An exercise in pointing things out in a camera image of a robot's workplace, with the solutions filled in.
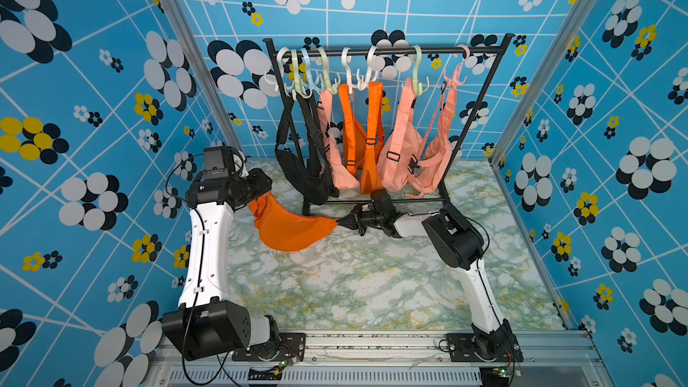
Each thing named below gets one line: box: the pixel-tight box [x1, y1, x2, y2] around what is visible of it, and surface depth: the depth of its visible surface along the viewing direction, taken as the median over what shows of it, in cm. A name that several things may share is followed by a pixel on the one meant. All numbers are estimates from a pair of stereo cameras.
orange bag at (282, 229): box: [249, 191, 339, 252], surface depth 82 cm
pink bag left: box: [318, 88, 361, 190], surface depth 90 cm
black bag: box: [275, 91, 340, 205], surface depth 91 cm
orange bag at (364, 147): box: [337, 82, 387, 195], surface depth 84 cm
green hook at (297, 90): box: [291, 48, 313, 101], surface depth 74 cm
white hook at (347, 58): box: [341, 47, 353, 95], surface depth 69 cm
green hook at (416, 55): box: [409, 44, 430, 96], surface depth 70 cm
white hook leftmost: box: [263, 47, 290, 91], surface depth 73 cm
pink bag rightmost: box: [407, 80, 457, 199], surface depth 98 cm
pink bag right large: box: [376, 77, 424, 193], surface depth 89 cm
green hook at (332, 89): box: [317, 45, 338, 95], surface depth 76 cm
